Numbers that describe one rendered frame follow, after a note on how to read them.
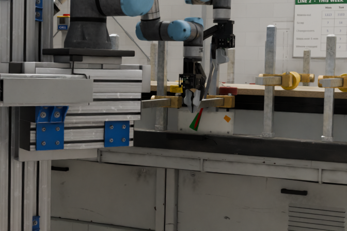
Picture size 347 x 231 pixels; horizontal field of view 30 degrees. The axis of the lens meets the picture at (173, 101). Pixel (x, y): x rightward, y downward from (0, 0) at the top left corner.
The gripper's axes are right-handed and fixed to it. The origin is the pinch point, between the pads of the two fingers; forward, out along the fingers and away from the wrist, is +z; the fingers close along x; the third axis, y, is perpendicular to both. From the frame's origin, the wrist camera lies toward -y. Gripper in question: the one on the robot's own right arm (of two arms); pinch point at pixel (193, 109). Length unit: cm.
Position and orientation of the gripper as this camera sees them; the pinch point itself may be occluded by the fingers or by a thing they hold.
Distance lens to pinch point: 251.4
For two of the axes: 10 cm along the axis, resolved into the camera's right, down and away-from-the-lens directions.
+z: -0.2, 10.0, 0.5
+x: 9.2, 0.4, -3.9
